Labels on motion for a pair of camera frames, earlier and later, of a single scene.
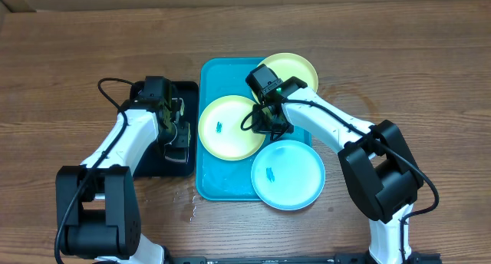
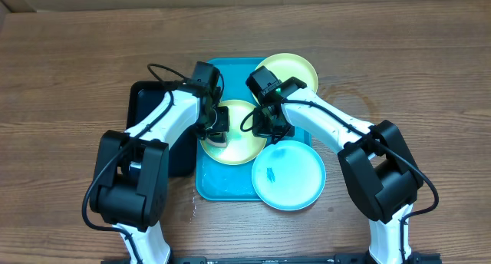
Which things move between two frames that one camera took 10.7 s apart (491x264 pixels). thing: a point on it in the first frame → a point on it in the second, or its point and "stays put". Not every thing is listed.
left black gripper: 182,140 → 224,126
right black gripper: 261,127 stays put
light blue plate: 288,175 stays put
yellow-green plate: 288,65 stays put
